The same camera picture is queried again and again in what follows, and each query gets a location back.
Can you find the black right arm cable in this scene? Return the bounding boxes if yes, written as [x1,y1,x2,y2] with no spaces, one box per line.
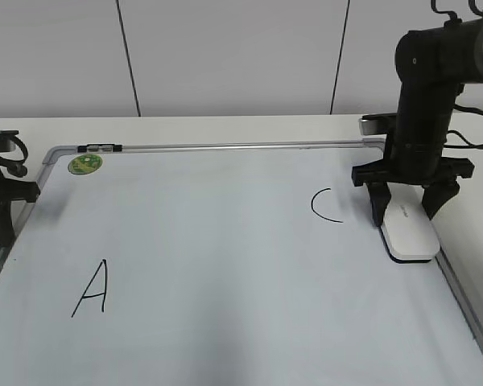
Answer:
[444,84,483,150]

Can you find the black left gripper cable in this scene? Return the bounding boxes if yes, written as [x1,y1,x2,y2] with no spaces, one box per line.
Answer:
[0,136,29,178]

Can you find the white whiteboard with aluminium frame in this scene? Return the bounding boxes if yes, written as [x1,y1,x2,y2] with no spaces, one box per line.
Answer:
[0,142,483,385]

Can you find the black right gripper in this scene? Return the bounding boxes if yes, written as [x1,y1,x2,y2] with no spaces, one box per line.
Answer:
[351,141,474,226]

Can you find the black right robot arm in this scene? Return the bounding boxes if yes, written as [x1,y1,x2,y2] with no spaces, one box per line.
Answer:
[351,11,483,226]

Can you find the white rectangular whiteboard eraser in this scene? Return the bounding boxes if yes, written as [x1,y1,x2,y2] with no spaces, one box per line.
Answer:
[380,190,440,264]

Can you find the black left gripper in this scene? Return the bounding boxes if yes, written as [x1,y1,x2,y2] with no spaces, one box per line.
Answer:
[0,170,39,246]

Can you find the green round magnet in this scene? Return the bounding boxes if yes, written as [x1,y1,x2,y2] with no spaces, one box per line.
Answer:
[68,154,103,176]

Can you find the black whiteboard hanger clip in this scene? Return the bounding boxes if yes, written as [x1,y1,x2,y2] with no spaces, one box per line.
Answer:
[76,144,123,154]

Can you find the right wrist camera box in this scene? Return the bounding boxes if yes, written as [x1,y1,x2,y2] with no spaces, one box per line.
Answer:
[359,113,396,136]

